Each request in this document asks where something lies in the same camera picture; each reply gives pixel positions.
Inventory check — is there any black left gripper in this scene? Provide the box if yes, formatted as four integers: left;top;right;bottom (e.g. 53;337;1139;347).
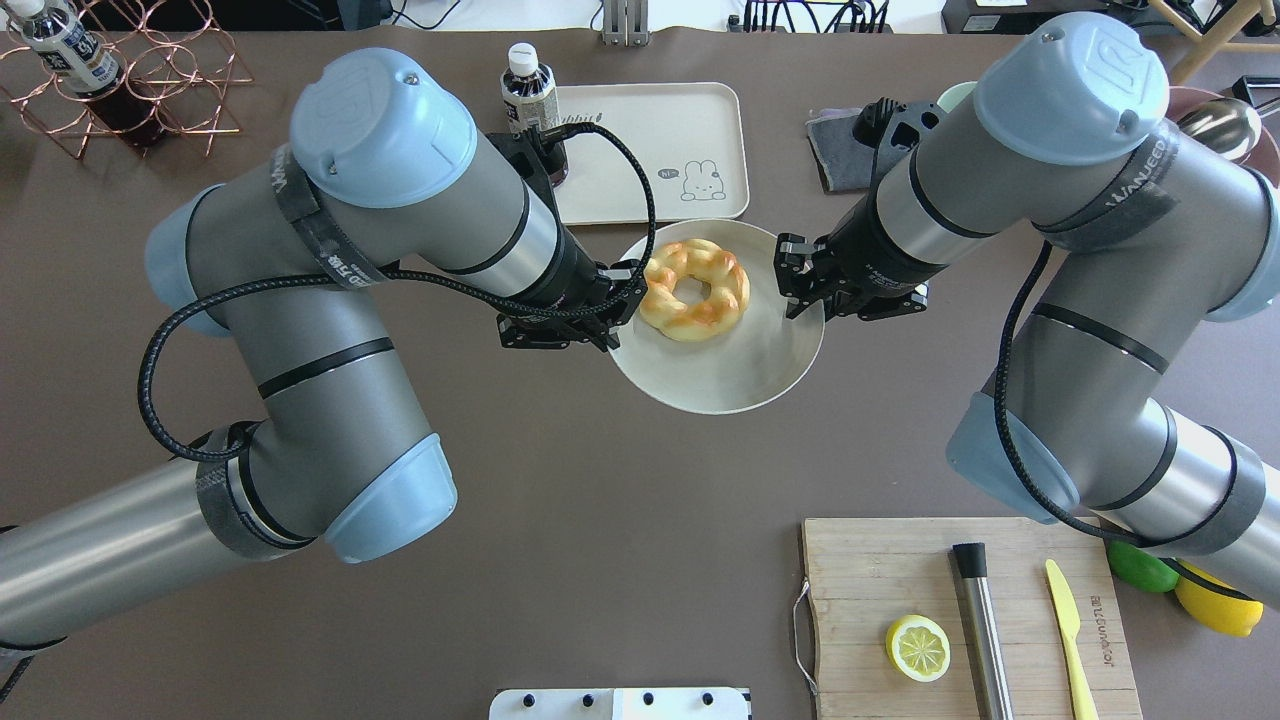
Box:
497;260;646;352

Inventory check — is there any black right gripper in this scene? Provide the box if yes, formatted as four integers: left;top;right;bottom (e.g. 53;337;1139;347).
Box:
774;232;931;322

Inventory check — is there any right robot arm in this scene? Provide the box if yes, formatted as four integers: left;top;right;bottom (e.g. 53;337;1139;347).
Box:
774;12;1279;606

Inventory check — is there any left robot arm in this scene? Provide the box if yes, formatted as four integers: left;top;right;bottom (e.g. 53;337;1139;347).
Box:
1;47;645;662

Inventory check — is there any twisted glazed donut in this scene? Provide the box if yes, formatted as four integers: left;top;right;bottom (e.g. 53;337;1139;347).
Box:
639;238;750;342

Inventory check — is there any cream rabbit tray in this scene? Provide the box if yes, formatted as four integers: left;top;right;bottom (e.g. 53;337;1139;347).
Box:
554;82;749;225

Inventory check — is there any dark tea bottle on tray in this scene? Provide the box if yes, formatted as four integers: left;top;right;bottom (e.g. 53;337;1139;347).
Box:
500;42;568;188

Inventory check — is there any grey folded cloth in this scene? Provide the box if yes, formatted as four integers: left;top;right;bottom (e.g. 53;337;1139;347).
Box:
805;105;890;193

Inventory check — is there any green bowl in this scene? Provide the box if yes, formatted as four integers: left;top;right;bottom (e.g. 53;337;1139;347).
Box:
934;81;977;113

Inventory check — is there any wooden cutting board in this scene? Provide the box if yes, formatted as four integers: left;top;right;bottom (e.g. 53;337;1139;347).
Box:
803;518;1143;719

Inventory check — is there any steel cylindrical muddler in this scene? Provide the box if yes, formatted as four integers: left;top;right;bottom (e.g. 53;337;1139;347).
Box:
951;542;1015;719

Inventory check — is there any half lemon slice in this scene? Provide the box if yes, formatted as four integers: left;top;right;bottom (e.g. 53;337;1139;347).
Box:
884;614;951;683

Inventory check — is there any yellow plastic knife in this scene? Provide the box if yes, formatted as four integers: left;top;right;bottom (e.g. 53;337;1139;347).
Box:
1044;559;1100;719

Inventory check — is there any steel scoop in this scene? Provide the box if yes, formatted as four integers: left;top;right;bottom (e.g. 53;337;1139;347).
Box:
1176;97;1263;161

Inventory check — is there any green lime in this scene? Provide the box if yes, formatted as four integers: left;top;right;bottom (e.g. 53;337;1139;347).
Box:
1105;541;1180;594

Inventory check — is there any pink bowl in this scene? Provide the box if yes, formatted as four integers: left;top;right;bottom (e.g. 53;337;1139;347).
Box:
1165;86;1279;188

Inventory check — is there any wooden stand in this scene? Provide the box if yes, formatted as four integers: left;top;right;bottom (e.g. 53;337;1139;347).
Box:
1148;0;1279;85

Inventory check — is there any lower yellow lemon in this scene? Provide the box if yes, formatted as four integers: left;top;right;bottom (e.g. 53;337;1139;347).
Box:
1174;578;1265;637

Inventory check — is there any dark bottle in rack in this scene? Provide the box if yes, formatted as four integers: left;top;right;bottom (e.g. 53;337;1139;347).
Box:
5;1;166;149

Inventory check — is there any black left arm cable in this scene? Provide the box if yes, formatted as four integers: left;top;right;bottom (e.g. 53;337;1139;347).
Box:
137;120;658;462

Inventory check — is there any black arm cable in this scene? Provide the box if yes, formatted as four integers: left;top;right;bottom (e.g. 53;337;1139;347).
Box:
992;240;1263;600
137;120;658;462

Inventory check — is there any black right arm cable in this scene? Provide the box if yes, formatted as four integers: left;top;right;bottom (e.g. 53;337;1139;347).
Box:
992;240;1263;600

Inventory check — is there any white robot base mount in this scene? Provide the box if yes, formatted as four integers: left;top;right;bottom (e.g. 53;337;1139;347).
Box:
488;685;753;719

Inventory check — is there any copper wire bottle rack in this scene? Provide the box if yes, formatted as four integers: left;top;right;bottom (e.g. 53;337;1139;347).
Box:
3;1;253;160

